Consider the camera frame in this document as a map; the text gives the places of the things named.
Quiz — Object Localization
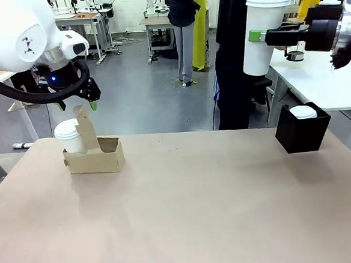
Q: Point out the black round container silver rim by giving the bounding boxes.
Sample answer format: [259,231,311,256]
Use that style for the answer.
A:
[285,50,306,64]

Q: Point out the large white side table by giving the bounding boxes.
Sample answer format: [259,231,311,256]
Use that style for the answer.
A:
[260,42,351,162]

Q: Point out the brown cardboard cup carrier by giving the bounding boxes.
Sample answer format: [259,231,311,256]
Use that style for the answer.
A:
[60,102,126,177]

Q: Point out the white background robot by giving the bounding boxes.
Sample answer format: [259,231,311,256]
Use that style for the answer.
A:
[143,0,168,16]

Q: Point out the person in black Nike hoodie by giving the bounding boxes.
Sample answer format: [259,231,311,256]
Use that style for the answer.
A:
[209,0,281,132]

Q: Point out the black sleeved left arm cable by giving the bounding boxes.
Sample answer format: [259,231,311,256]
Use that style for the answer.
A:
[0,58,93,108]

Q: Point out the person in dark plaid shirt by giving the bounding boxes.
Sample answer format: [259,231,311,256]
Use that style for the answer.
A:
[165,0,206,89]

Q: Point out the small white lidded paper cup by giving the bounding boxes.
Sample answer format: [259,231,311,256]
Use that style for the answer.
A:
[289,104,318,121]
[53,117,89,156]

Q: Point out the yellow garment on mannequin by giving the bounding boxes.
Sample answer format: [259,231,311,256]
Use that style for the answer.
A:
[188,0,215,73]

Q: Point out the black chair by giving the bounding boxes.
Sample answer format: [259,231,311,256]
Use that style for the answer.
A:
[251,76,275,107]

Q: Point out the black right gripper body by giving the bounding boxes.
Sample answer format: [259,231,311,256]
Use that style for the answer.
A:
[302,17,344,55]

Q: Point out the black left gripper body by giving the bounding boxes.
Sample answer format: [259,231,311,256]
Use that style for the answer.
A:
[34,60,88,101]

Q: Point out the grey table with robot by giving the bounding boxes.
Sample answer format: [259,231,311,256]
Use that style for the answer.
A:
[138,13,178,65]

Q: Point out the tall white lidded paper cup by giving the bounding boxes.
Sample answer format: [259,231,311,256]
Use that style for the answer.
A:
[238,0,297,77]

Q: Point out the white table with red items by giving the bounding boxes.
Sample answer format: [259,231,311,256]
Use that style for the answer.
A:
[53,8,119,68]

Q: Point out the black square box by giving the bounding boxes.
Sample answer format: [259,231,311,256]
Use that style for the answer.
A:
[272,100,335,156]

